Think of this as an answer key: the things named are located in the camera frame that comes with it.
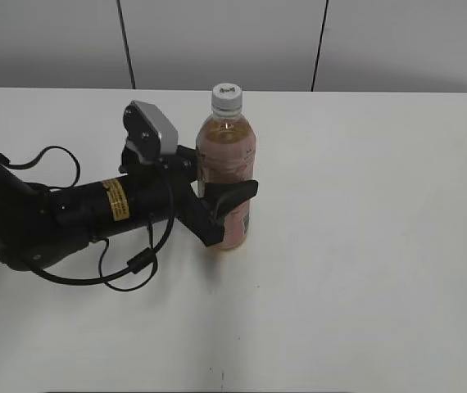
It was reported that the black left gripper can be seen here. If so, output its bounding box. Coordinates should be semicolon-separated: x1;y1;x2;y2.
119;145;259;246

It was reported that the pink oolong tea bottle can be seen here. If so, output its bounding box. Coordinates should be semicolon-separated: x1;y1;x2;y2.
195;106;257;251

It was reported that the white bottle cap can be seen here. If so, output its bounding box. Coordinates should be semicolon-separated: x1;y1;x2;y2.
211;83;243;111

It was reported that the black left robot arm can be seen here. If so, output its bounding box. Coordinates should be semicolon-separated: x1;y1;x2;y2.
0;146;258;271

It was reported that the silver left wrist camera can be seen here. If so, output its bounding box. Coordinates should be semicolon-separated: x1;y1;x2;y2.
123;100;179;165

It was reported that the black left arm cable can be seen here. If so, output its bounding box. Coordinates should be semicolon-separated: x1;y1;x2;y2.
0;146;174;292

